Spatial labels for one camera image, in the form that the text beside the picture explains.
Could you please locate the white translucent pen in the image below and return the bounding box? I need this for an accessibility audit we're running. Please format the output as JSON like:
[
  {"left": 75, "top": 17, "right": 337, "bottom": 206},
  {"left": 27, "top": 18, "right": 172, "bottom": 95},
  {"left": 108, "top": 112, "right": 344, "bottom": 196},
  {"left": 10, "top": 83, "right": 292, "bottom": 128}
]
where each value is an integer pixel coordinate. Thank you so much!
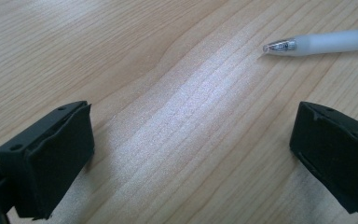
[{"left": 262, "top": 27, "right": 358, "bottom": 57}]

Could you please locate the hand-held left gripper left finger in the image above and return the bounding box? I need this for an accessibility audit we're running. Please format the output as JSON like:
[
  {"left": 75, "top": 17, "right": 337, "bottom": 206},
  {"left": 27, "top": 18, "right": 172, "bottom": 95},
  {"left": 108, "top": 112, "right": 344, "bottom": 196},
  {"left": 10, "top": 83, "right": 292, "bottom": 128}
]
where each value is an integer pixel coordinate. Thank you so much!
[{"left": 0, "top": 100, "right": 95, "bottom": 220}]

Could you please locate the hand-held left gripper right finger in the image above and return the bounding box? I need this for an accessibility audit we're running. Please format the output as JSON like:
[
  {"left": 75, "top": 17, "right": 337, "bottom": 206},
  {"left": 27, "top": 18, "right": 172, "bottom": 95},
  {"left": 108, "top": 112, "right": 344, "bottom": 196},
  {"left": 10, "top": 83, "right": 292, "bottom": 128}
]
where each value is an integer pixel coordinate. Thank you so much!
[{"left": 289, "top": 101, "right": 358, "bottom": 220}]

